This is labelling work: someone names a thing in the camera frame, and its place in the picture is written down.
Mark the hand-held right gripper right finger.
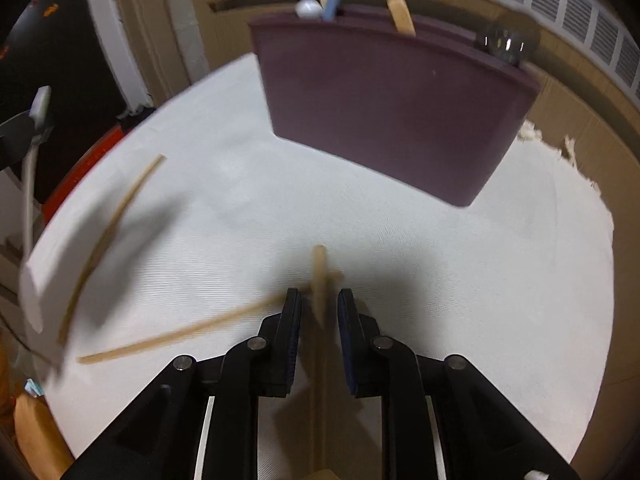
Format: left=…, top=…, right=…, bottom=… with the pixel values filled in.
left=336, top=287, right=581, bottom=480

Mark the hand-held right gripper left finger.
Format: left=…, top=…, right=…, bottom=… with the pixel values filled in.
left=62, top=287, right=303, bottom=480

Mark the purple utensil holder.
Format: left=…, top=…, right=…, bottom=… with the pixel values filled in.
left=248, top=4, right=541, bottom=207

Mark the wooden utensil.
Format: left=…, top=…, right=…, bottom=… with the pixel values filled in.
left=386, top=0, right=417, bottom=38

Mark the white cloth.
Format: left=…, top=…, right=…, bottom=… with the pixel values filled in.
left=20, top=52, right=616, bottom=480

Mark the red orange object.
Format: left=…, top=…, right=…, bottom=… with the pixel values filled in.
left=42, top=122, right=128, bottom=218

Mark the shiny metal spoon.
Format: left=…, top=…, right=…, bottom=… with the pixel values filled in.
left=472, top=22, right=533, bottom=68

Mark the long grey vent grille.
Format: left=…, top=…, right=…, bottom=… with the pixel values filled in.
left=248, top=0, right=640, bottom=93

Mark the white long handled utensil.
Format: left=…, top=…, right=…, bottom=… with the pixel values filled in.
left=20, top=85, right=53, bottom=261

